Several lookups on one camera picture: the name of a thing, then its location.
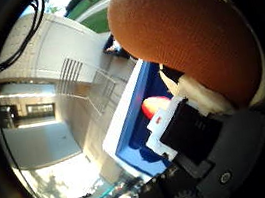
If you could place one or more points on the blue plastic container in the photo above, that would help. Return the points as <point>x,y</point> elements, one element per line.
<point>133,122</point>

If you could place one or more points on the person in black clothes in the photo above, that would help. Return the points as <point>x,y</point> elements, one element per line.
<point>114,47</point>

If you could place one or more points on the red tomato plush toy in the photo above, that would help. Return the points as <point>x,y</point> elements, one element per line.
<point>154,105</point>

